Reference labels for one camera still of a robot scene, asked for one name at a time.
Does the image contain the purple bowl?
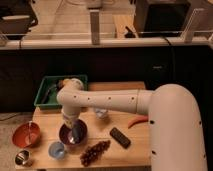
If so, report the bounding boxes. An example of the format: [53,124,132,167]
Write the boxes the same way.
[59,119,87,145]

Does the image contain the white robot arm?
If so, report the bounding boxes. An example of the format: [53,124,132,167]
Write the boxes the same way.
[57,79,208,171]

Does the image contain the metal spoon in bowl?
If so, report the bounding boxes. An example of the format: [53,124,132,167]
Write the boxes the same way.
[28,121,32,144]

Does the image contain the orange red bowl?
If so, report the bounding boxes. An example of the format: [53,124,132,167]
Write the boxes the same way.
[12,122,41,148]

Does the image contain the bunch of dark grapes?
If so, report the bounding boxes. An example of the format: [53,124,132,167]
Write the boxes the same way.
[80,140,111,167]

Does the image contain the light blue cup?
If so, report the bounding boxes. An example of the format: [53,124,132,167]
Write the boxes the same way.
[48,142,65,160]

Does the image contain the black remote control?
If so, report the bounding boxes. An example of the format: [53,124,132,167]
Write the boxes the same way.
[110,127,131,149]

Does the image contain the green plastic tray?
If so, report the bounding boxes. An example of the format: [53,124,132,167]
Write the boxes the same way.
[34,75,88,110]

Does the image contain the dark utensil in tray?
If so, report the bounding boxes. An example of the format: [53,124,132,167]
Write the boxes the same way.
[41,80,63,103]

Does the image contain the orange round fruit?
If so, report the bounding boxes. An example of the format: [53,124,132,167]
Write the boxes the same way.
[62,78,70,87]

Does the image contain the small steel cup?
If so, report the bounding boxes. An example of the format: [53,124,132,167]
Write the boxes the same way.
[15,150,32,166]

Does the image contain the orange red chili pepper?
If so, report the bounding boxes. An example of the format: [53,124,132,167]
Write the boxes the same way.
[127,116,148,129]

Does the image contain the black office chair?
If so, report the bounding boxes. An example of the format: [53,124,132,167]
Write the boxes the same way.
[0,0,38,35]

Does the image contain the black box on floor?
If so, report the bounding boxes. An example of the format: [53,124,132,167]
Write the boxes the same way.
[133,0,191,32]

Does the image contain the grey metal post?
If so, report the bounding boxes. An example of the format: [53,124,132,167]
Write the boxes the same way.
[90,9,100,45]

